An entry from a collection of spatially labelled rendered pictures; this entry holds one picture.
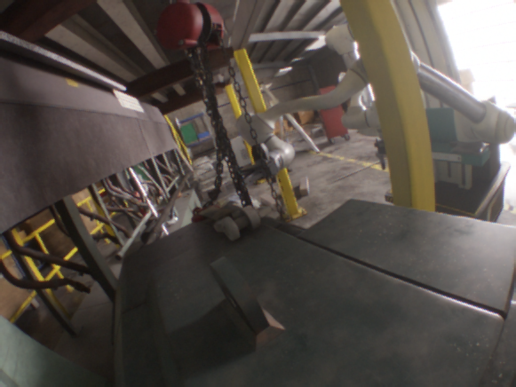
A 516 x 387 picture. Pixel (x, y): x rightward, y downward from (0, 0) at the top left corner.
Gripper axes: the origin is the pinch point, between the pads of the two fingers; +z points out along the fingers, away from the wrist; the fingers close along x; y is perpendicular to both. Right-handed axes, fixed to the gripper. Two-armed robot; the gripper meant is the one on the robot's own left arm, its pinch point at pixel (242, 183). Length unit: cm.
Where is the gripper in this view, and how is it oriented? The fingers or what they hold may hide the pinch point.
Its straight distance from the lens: 76.5
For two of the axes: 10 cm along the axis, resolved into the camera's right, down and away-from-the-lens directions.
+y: 3.2, 9.0, 3.0
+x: -8.2, 1.0, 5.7
